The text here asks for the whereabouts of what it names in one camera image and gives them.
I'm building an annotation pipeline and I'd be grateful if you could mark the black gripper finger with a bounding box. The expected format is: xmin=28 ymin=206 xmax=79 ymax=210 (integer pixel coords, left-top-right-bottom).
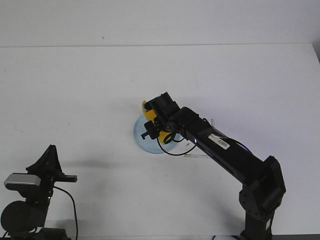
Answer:
xmin=26 ymin=145 xmax=54 ymax=174
xmin=52 ymin=145 xmax=64 ymax=175

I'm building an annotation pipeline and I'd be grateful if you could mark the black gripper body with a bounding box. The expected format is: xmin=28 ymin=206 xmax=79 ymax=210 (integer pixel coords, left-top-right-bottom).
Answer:
xmin=26 ymin=174 xmax=78 ymax=208
xmin=141 ymin=120 xmax=161 ymax=140

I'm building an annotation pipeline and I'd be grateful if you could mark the yellow corn cob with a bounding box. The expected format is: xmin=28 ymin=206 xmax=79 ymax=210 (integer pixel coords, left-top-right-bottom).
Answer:
xmin=142 ymin=100 xmax=177 ymax=145

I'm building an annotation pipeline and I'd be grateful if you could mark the light blue round plate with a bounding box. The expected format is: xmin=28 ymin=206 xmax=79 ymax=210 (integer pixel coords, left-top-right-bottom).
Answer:
xmin=133 ymin=114 xmax=182 ymax=154

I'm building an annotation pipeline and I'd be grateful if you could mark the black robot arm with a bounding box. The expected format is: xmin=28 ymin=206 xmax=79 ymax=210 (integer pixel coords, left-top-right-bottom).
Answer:
xmin=142 ymin=92 xmax=286 ymax=240
xmin=0 ymin=144 xmax=78 ymax=240

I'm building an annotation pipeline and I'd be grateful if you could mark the clear horizontal tape strip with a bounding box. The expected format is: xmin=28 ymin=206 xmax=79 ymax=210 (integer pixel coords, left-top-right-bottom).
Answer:
xmin=183 ymin=153 xmax=210 ymax=159

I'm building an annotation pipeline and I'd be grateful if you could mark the clear vertical tape strip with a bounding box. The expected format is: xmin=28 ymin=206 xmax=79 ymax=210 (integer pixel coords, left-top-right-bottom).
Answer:
xmin=210 ymin=118 xmax=216 ymax=128

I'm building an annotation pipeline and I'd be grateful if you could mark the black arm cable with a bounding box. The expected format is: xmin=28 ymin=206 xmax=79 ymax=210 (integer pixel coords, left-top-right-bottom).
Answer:
xmin=0 ymin=186 xmax=79 ymax=240
xmin=156 ymin=132 xmax=198 ymax=156

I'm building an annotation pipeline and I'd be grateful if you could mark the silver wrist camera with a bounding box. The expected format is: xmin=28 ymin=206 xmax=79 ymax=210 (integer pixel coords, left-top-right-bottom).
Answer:
xmin=4 ymin=173 xmax=41 ymax=191

